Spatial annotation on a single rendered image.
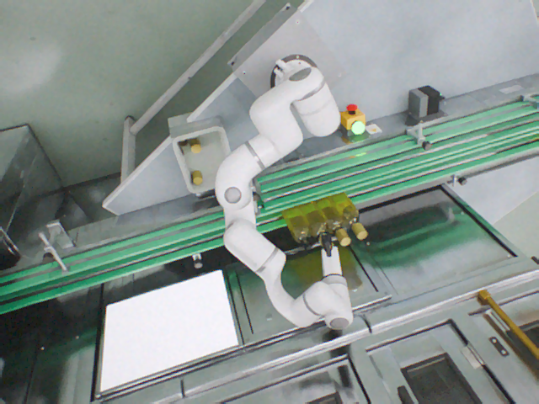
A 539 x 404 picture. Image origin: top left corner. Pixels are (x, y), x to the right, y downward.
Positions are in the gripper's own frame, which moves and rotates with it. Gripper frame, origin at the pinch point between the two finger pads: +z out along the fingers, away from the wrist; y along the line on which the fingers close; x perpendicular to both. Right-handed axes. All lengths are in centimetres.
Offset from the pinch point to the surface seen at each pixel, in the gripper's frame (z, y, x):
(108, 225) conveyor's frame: 16, 7, 75
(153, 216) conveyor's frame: 18, 7, 59
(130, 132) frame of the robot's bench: 77, 12, 82
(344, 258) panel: 5.0, -12.5, -5.1
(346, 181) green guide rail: 23.4, 6.2, -9.9
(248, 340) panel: -23.3, -11.4, 26.7
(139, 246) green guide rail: 6, 5, 62
